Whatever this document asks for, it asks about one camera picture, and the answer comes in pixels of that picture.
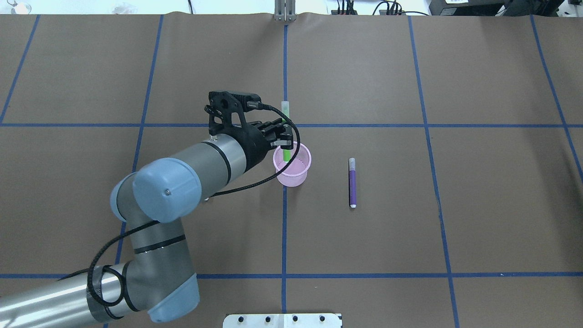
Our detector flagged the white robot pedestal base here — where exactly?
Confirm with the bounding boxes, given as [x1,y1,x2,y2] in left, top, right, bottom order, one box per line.
[222,313,343,328]

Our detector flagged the purple highlighter pen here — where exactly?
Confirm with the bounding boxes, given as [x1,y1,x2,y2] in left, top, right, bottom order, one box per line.
[348,158,358,208]

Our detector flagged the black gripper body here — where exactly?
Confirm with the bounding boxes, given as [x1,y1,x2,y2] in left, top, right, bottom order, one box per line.
[235,121,271,171]

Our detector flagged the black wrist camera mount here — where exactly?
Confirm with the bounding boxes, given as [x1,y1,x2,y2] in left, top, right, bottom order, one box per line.
[205,91,261,136]

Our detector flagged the green highlighter pen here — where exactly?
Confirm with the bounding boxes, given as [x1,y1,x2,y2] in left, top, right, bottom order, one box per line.
[281,101,293,164]

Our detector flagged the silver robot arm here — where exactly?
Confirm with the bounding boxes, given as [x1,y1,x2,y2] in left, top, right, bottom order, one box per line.
[1,119,300,328]

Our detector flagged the brown paper table cover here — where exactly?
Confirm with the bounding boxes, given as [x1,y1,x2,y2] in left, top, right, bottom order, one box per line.
[0,11,583,328]

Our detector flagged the pink mesh pen holder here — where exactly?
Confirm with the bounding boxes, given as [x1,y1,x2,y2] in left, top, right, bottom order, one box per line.
[272,142,312,187]

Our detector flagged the blue tape grid lines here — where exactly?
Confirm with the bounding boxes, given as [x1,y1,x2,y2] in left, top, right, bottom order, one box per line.
[0,14,583,328]

